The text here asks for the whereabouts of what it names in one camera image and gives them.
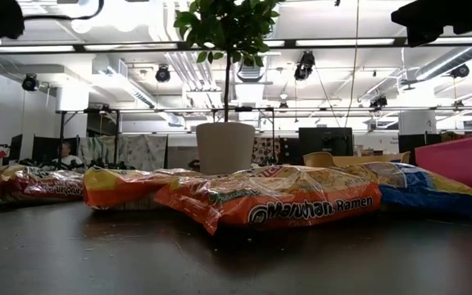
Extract blue Maruchan ramen packet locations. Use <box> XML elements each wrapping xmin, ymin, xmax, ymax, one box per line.
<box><xmin>342</xmin><ymin>161</ymin><xmax>472</xmax><ymax>219</ymax></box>

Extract black metal frame stand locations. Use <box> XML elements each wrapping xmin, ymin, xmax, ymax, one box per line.
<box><xmin>57</xmin><ymin>106</ymin><xmax>279</xmax><ymax>165</ymax></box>

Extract patterned fabric panel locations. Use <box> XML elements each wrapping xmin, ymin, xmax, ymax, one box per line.
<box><xmin>252</xmin><ymin>137</ymin><xmax>281</xmax><ymax>166</ymax></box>

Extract black partition panel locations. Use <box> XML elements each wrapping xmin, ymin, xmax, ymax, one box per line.
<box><xmin>32</xmin><ymin>135</ymin><xmax>79</xmax><ymax>163</ymax></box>

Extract pink plastic bin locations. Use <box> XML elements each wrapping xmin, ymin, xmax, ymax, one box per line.
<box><xmin>414</xmin><ymin>131</ymin><xmax>472</xmax><ymax>202</ymax></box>

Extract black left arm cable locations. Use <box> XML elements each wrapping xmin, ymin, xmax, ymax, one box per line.
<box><xmin>22</xmin><ymin>0</ymin><xmax>106</xmax><ymax>22</ymax></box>

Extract floral patterned curtain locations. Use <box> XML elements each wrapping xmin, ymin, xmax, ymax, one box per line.
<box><xmin>76</xmin><ymin>134</ymin><xmax>168</xmax><ymax>172</ymax></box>

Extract potted plant in white pot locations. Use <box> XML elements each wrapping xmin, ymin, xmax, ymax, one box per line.
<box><xmin>173</xmin><ymin>0</ymin><xmax>281</xmax><ymax>176</ymax></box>

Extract person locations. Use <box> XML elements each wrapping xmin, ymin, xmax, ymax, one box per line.
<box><xmin>51</xmin><ymin>141</ymin><xmax>84</xmax><ymax>169</ymax></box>

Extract black ceiling spotlight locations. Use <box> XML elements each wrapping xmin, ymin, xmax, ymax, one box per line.
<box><xmin>293</xmin><ymin>50</ymin><xmax>316</xmax><ymax>82</ymax></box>
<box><xmin>368</xmin><ymin>95</ymin><xmax>389</xmax><ymax>109</ymax></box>
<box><xmin>154</xmin><ymin>64</ymin><xmax>172</xmax><ymax>84</ymax></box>
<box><xmin>450</xmin><ymin>64</ymin><xmax>471</xmax><ymax>79</ymax></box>
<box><xmin>21</xmin><ymin>73</ymin><xmax>40</xmax><ymax>93</ymax></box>

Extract black metal rig frame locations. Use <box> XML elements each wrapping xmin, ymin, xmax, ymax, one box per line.
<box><xmin>0</xmin><ymin>35</ymin><xmax>472</xmax><ymax>57</ymax></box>

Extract black monitor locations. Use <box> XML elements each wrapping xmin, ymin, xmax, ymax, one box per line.
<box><xmin>298</xmin><ymin>126</ymin><xmax>355</xmax><ymax>157</ymax></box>
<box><xmin>397</xmin><ymin>133</ymin><xmax>443</xmax><ymax>166</ymax></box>

